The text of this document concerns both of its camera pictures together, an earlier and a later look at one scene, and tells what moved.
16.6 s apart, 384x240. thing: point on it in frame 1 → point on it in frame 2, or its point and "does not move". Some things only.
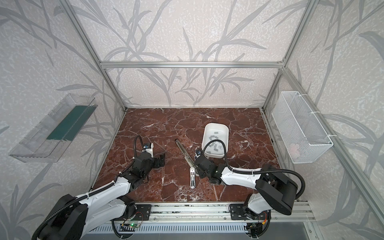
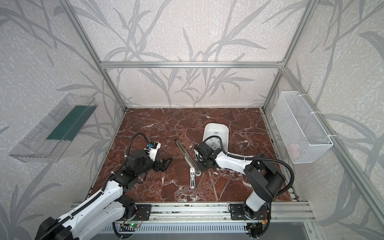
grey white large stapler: (186, 157) does not move
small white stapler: (192, 177) does not move
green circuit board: (133, 225) does not move
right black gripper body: (198, 163) → (202, 159)
